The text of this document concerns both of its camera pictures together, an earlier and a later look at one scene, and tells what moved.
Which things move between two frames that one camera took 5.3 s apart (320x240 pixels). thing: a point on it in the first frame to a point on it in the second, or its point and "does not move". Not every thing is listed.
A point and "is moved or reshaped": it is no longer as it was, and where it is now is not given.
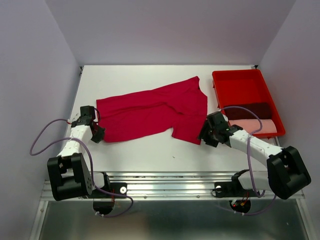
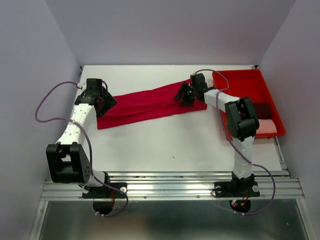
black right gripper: (203, 135) to (184, 100)
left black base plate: (119, 187) does not move
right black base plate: (233, 189) does not move
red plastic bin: (245, 87) does not move
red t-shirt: (182, 106) is moved or reshaped
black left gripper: (100, 135) to (110, 102)
